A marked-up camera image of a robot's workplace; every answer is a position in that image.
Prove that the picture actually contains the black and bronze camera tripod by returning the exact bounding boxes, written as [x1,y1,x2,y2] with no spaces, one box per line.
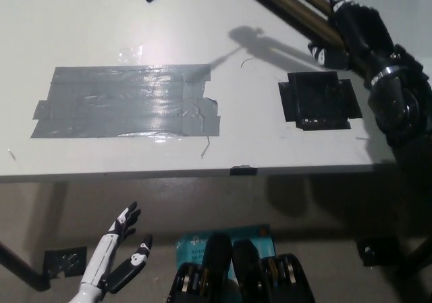
[141,0,348,53]

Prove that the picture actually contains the grey duct tape patch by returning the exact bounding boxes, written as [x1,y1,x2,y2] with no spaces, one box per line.
[29,65,222,139]

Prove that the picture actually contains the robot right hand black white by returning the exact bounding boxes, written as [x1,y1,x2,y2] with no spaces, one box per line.
[306,0,400,81]

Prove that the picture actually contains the black floor tape patch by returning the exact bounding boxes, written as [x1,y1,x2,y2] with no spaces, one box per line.
[43,246,88,279]
[357,237,401,267]

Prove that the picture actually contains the black metal table leg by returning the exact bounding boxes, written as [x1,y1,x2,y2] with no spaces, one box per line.
[0,240,51,292]

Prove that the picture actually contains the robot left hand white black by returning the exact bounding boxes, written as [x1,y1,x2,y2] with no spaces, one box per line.
[80,200,153,293]

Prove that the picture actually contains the small black edge tape strip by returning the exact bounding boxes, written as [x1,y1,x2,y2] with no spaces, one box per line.
[229,164,257,177]

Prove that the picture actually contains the black tape square patch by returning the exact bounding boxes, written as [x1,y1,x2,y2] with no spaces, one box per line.
[278,72,363,131]

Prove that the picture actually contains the teal router box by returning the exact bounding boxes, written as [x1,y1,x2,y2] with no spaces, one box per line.
[175,223,276,280]

